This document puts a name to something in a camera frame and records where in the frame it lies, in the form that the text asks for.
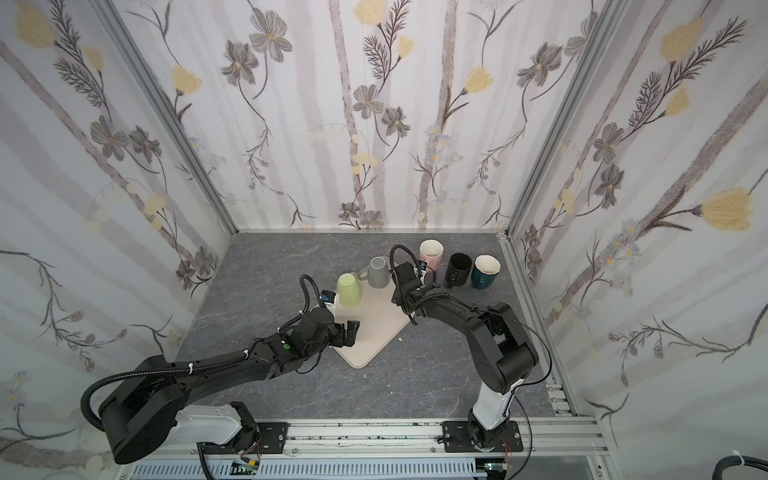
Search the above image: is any pink mug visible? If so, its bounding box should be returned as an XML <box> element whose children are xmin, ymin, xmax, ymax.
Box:
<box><xmin>418</xmin><ymin>239</ymin><xmax>444</xmax><ymax>272</ymax></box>

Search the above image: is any black mug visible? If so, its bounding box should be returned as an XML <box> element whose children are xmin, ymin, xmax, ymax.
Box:
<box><xmin>445</xmin><ymin>253</ymin><xmax>473</xmax><ymax>289</ymax></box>

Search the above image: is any dark teal mug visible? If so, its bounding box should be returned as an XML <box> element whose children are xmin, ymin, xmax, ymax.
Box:
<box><xmin>471</xmin><ymin>254</ymin><xmax>501</xmax><ymax>290</ymax></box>

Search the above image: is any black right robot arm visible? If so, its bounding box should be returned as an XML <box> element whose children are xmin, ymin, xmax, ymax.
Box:
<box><xmin>388</xmin><ymin>244</ymin><xmax>544</xmax><ymax>451</ymax></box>

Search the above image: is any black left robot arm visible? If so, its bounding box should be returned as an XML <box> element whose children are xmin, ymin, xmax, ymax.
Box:
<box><xmin>80</xmin><ymin>274</ymin><xmax>360</xmax><ymax>465</ymax></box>

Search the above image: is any grey mug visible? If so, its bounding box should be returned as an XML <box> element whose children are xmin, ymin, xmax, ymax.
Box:
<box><xmin>357</xmin><ymin>256</ymin><xmax>391</xmax><ymax>289</ymax></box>

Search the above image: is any light green mug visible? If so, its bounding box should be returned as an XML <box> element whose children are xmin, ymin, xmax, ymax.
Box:
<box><xmin>336</xmin><ymin>273</ymin><xmax>362</xmax><ymax>308</ymax></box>

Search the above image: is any beige plastic tray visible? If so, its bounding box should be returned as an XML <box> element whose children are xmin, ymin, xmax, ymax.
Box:
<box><xmin>331</xmin><ymin>278</ymin><xmax>409</xmax><ymax>369</ymax></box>

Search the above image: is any white perforated cable duct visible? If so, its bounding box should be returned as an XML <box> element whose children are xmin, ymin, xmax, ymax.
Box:
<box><xmin>128</xmin><ymin>457</ymin><xmax>488</xmax><ymax>480</ymax></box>

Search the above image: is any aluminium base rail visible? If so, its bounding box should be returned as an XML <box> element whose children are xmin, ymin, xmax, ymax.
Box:
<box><xmin>111</xmin><ymin>383</ymin><xmax>619</xmax><ymax>480</ymax></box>

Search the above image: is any black corrugated cable hose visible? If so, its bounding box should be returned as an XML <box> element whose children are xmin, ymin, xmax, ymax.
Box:
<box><xmin>712</xmin><ymin>454</ymin><xmax>768</xmax><ymax>480</ymax></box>

